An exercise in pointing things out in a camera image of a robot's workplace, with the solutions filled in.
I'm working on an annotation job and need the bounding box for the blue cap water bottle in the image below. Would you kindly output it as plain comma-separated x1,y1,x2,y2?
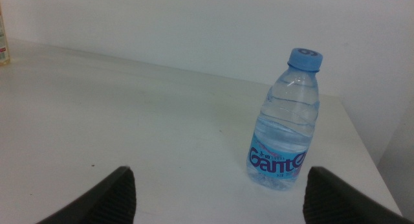
246,47,323,191

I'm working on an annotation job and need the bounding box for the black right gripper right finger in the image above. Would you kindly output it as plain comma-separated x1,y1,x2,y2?
302,166,414,224

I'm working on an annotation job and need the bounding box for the yellow liquid bottle green label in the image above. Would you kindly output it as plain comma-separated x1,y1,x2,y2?
0,3,11,66

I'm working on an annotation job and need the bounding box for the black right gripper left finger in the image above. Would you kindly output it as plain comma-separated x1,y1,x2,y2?
35,165,137,224

